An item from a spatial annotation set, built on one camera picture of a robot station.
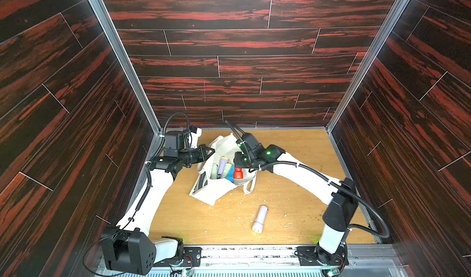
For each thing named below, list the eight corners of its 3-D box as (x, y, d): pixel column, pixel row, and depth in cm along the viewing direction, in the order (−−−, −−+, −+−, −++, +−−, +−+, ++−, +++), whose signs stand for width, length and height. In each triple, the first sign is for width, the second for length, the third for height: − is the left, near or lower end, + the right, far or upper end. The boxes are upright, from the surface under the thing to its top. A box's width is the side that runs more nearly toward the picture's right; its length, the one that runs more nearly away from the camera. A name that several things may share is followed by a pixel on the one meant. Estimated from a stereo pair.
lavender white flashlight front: (251, 230, 83) (251, 227, 80) (259, 206, 90) (260, 203, 87) (260, 234, 81) (261, 232, 79) (268, 209, 89) (269, 207, 86)
